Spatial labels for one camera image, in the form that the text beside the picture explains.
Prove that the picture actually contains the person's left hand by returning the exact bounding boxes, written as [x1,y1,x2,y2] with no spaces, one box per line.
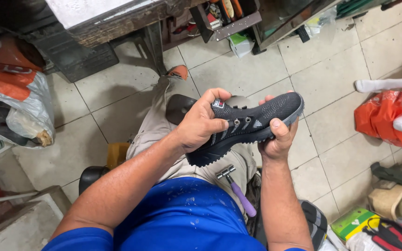
[173,88,232,154]

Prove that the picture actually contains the person's right hand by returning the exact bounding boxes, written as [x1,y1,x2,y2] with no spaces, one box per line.
[258,91,300,162]

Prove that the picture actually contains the black knit sneaker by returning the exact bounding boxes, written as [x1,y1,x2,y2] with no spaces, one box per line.
[186,92,305,168]

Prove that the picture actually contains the person's beige trousers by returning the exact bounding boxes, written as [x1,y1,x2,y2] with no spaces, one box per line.
[126,75,258,224]

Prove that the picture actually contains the person's orange shoe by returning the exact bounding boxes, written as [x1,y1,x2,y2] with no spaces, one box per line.
[167,65,189,81]

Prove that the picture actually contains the black and grey bag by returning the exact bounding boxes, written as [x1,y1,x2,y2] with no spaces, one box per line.
[299,199,328,251]

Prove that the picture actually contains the yellow plastic container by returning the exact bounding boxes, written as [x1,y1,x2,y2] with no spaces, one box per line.
[106,142,131,171]

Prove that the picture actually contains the white and green carton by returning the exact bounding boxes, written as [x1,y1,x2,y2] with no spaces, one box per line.
[228,33,255,59]

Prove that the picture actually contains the person's blue shirt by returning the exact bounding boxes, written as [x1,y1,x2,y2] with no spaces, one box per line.
[41,176,308,251]

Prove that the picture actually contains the orange plastic bag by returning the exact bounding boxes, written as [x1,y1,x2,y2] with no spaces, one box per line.
[354,88,402,148]

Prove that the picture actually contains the green and yellow box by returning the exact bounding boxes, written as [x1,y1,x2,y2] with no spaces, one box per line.
[330,208,380,242]

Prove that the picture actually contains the wooden tool rack with tools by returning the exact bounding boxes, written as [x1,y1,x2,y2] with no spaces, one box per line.
[162,0,263,51]

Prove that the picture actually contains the black stool seat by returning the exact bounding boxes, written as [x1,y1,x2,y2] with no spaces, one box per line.
[78,165,110,196]

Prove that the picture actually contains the heap of wooden stool and scraps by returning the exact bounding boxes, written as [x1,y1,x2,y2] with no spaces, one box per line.
[367,159,402,221]

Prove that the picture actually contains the glass fronted cabinet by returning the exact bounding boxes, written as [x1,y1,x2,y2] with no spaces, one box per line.
[251,0,343,56]

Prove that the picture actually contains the black metal treadle plate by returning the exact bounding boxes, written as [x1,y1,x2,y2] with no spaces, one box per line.
[27,31,120,83]

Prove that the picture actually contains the worn wooden workbench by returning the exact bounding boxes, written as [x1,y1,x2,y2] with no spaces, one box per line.
[44,0,208,75]

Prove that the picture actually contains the red and black tool bag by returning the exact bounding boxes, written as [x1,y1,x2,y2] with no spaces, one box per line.
[362,218,402,251]

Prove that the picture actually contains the orange and white sack heap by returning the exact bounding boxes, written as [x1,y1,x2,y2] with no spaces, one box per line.
[0,35,56,150]

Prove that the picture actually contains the white wooden crate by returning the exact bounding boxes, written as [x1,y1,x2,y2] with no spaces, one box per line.
[0,185,72,251]

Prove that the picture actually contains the purple handled metal hammer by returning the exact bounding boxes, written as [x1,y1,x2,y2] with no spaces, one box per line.
[216,165,258,218]

